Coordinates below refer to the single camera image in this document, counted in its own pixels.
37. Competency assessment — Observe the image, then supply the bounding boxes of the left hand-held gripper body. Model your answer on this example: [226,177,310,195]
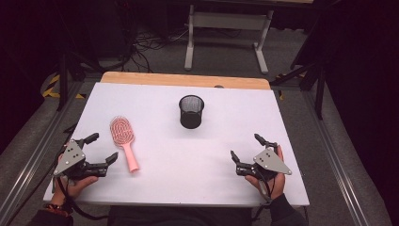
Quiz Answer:
[52,138,108,182]

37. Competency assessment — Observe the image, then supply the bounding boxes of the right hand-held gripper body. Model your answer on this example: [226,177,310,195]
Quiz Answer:
[235,147,293,182]

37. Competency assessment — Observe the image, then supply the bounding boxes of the pink hairbrush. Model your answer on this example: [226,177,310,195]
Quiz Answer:
[109,115,141,174]

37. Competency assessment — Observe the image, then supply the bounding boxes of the black mesh pen holder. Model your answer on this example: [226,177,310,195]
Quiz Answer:
[178,94,205,130]

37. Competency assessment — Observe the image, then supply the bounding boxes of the person's right hand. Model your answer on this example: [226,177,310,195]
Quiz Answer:
[245,144,287,201]

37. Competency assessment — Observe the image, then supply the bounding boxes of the person's left hand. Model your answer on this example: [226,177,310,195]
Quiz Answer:
[51,142,100,205]

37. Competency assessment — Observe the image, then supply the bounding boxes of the white table mat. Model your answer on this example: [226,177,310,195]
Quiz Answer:
[42,82,311,208]

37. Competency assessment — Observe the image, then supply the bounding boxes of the black metal stand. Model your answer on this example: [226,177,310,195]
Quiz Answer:
[56,51,105,112]
[269,60,327,121]

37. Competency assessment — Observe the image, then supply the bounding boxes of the person's dark lap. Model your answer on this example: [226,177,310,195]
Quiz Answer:
[106,205,254,226]

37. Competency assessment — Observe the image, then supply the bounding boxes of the wooden table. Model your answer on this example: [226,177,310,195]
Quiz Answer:
[100,71,272,91]

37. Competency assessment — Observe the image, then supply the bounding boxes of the right hand-held gripper cable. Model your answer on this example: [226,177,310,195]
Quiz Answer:
[250,175,275,222]

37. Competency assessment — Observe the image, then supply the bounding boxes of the hand-held gripper cable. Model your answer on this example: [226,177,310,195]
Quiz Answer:
[55,175,110,221]
[250,175,275,222]

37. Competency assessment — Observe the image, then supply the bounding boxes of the aluminium floor rail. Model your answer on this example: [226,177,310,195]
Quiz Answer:
[0,79,85,220]
[301,89,370,226]

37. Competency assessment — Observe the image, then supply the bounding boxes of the left hand-held gripper cable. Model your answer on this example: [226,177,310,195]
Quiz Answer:
[55,175,110,221]

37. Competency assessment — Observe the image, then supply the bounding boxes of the orange and black bracelet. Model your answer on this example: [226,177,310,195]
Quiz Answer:
[43,202,72,218]

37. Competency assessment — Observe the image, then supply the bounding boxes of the bundle of black floor cables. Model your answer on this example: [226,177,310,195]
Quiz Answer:
[123,24,243,73]

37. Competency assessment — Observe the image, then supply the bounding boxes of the grey metal desk frame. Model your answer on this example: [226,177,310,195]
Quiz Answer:
[184,3,275,75]

